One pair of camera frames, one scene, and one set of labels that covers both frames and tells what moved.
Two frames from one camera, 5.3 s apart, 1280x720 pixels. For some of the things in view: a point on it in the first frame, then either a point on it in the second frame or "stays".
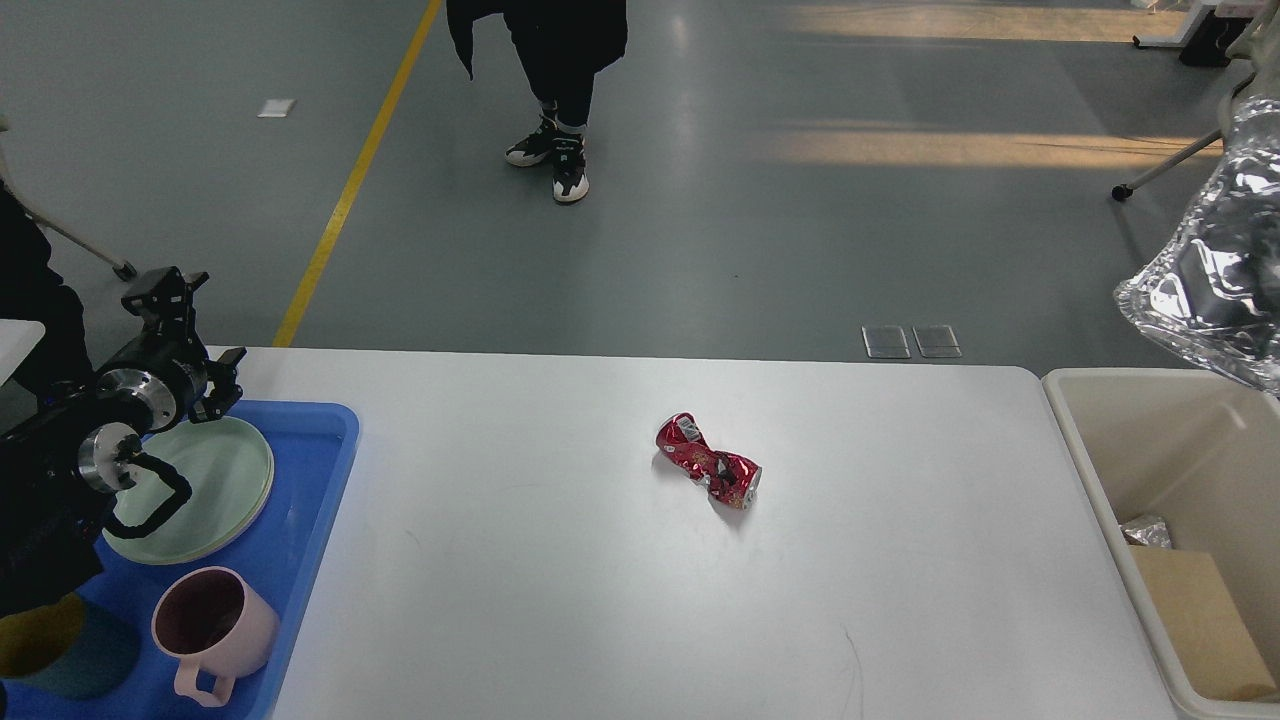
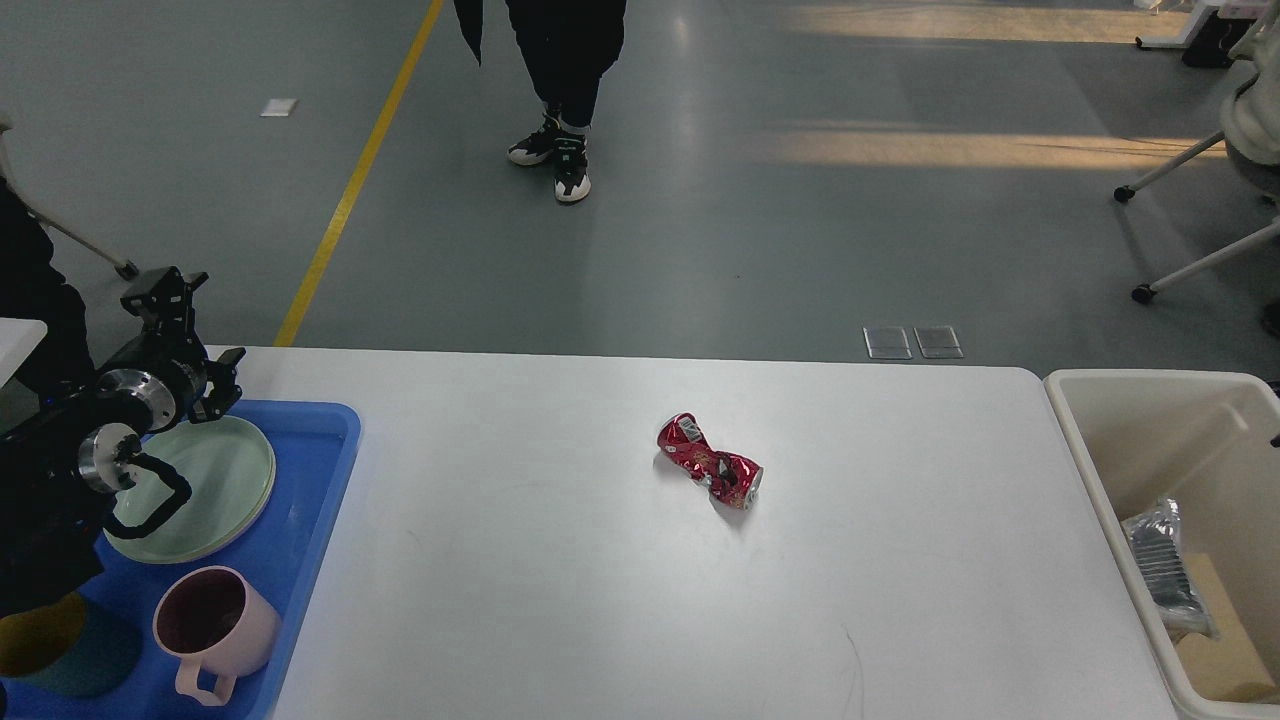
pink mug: [206, 619] stays
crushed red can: [731, 477] stays
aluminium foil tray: [1211, 291] → [1158, 541]
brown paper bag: [1221, 656] stays
